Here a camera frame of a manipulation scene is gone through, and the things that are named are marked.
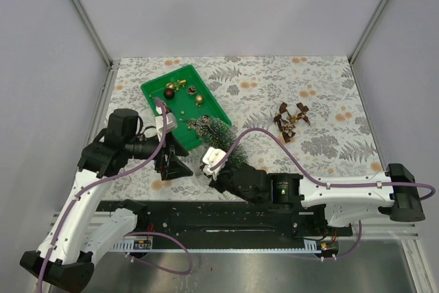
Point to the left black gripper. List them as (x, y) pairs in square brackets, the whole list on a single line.
[(175, 167)]

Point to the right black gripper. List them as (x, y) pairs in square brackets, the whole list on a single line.
[(216, 184)]

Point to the small green christmas tree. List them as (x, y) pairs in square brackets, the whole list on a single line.
[(216, 133)]

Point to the green plastic tray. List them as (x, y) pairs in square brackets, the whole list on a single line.
[(183, 106)]

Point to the brown ribbon pinecone ornament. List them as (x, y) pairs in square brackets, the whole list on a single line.
[(287, 122)]

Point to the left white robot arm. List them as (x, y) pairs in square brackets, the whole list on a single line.
[(67, 256)]

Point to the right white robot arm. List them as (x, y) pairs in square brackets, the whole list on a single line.
[(344, 200)]

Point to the dark brown ball ornament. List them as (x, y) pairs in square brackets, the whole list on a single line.
[(169, 93)]

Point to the gold small ball ornament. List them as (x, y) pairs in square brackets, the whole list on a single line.
[(199, 99)]

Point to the small pinecone ornament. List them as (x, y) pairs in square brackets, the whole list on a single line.
[(191, 90)]

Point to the gold bell green ornament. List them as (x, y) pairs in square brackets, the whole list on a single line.
[(176, 85)]

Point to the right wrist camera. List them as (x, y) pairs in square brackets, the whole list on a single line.
[(213, 162)]

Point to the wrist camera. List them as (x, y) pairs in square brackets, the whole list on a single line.
[(165, 120), (213, 162)]

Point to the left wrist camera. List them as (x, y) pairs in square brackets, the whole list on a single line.
[(165, 120)]

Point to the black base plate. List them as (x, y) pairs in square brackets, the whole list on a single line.
[(194, 216)]

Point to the left aluminium frame post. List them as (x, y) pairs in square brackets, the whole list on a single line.
[(92, 32)]

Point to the aluminium frame post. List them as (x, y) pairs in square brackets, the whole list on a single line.
[(368, 30), (92, 32)]

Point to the white slotted cable duct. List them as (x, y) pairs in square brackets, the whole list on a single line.
[(261, 245)]

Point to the right aluminium frame post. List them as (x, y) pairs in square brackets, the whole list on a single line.
[(368, 30)]

